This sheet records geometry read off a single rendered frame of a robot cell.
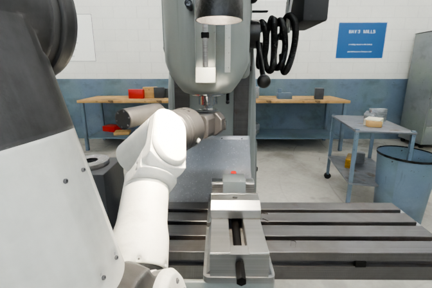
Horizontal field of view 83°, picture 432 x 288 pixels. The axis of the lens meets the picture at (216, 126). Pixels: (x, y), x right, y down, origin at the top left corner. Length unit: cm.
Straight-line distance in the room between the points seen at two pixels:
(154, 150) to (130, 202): 8
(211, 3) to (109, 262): 32
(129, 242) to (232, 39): 41
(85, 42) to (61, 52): 523
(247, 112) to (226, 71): 50
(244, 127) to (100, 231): 87
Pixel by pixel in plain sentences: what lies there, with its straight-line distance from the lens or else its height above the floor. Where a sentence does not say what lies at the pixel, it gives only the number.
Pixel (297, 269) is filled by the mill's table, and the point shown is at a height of 89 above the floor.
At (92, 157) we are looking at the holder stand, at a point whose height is 114.
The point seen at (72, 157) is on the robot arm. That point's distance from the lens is 19.
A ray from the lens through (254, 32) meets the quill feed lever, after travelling 65.
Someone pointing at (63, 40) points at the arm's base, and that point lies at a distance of 22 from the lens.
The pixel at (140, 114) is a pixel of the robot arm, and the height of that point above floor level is 129.
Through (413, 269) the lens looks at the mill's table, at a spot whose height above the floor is 89.
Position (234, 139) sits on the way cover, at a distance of 102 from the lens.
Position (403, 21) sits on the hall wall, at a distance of 597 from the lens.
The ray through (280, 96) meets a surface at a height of 92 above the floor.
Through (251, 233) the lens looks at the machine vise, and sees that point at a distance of 61.
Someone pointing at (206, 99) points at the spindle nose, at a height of 130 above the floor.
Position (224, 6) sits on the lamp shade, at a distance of 37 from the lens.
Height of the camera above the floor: 136
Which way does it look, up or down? 13 degrees down
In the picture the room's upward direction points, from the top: straight up
